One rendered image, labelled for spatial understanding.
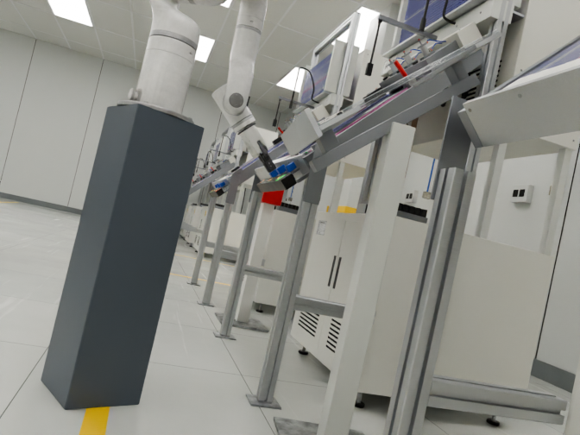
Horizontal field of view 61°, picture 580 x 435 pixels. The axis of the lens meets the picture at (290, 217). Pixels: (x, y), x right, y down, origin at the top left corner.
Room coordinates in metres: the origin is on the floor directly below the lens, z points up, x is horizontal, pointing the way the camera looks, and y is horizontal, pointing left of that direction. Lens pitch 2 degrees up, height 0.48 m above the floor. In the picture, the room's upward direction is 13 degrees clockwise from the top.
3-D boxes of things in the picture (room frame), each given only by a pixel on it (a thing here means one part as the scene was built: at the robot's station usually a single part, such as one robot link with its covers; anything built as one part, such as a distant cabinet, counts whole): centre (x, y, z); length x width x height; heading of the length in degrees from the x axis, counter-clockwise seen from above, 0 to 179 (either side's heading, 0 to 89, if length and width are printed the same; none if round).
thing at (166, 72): (1.24, 0.38, 0.79); 0.19 x 0.19 x 0.18
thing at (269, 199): (2.54, 0.12, 0.39); 0.24 x 0.24 x 0.78; 16
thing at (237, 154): (6.49, 0.79, 0.95); 1.36 x 0.82 x 1.90; 106
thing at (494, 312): (1.97, -0.52, 0.31); 0.70 x 0.65 x 0.62; 16
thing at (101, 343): (1.24, 0.38, 0.35); 0.18 x 0.18 x 0.70; 42
